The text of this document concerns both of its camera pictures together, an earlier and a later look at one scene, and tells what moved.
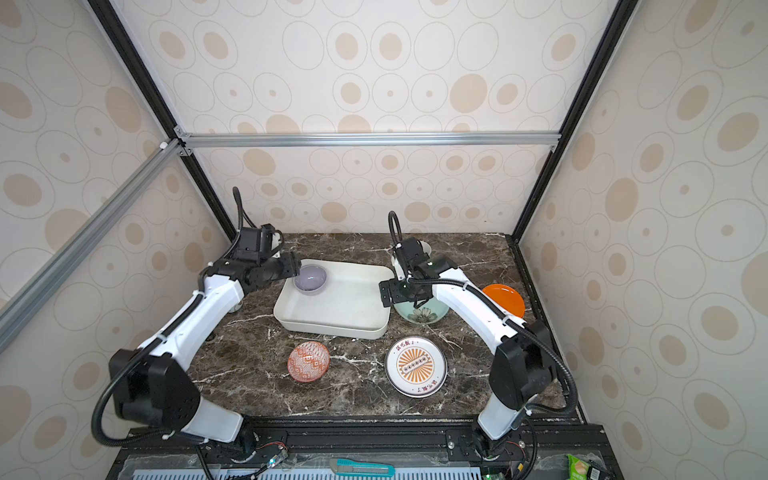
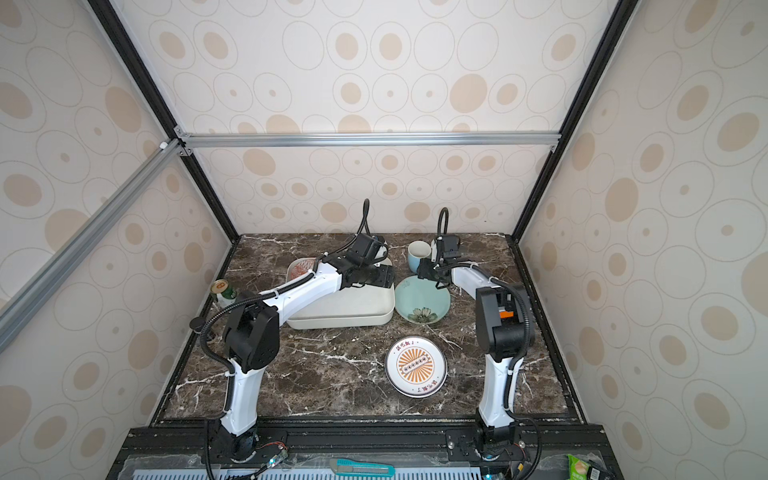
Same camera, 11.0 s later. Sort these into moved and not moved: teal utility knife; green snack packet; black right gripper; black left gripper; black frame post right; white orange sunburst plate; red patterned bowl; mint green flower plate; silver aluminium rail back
Moved: black left gripper; black right gripper; red patterned bowl
Not moved: black frame post right; silver aluminium rail back; mint green flower plate; white orange sunburst plate; green snack packet; teal utility knife
